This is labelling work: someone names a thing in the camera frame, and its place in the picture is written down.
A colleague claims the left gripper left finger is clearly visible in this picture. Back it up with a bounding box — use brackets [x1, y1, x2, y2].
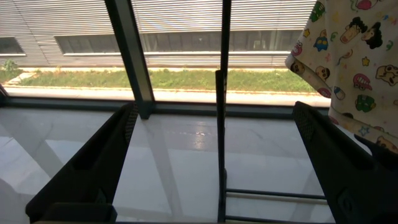
[25, 101, 139, 223]

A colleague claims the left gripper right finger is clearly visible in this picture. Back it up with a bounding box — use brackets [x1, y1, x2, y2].
[292, 101, 398, 224]

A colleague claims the cream printed garment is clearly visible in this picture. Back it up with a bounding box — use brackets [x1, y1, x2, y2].
[285, 0, 398, 156]

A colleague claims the black clothes rack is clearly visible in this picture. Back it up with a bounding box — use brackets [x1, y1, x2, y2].
[215, 0, 336, 223]

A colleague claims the window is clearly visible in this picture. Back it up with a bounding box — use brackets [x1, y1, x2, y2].
[0, 0, 332, 121]

